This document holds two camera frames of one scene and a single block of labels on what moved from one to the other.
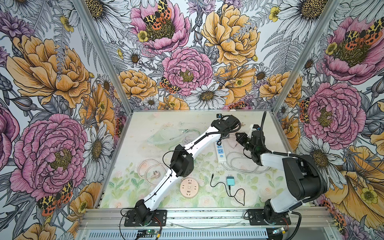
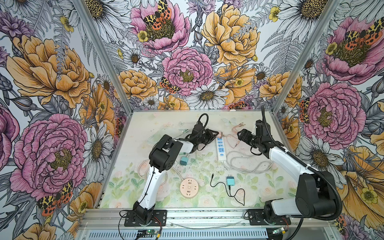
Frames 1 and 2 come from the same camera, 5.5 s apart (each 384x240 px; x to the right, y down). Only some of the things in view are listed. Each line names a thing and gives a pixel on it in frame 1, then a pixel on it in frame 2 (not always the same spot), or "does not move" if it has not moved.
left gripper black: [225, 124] → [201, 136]
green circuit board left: [148, 231] does not move
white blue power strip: [220, 153] does not move
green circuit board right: [278, 231] does not move
